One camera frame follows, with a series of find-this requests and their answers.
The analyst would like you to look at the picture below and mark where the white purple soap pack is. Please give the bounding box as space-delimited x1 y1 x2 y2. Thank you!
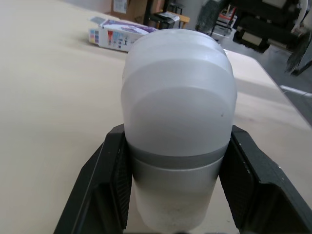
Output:
88 16 158 53

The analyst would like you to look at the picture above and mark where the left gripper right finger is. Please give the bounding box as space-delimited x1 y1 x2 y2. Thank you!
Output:
218 124 312 234

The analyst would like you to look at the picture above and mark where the black wooden chair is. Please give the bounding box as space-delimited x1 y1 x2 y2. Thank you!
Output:
144 0 190 30

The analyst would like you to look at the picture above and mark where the brown cardboard box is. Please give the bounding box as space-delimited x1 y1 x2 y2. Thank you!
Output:
105 0 166 25

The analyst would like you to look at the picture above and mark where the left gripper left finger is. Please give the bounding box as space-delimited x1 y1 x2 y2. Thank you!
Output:
53 123 134 234

